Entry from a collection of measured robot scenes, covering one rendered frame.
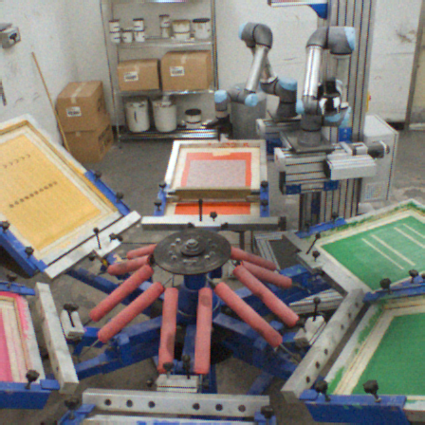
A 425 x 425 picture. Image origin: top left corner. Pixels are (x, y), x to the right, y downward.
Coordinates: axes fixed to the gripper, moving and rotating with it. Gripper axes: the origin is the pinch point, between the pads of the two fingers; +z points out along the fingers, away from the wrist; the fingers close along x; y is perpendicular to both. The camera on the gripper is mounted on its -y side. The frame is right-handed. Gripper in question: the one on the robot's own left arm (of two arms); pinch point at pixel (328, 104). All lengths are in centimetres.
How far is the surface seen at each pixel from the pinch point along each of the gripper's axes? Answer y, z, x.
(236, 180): 54, -38, 60
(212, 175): 51, -41, 76
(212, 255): 32, 69, 38
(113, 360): 65, 95, 78
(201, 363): 51, 105, 35
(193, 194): 48, -11, 77
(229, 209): 58, -12, 59
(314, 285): 75, 30, 9
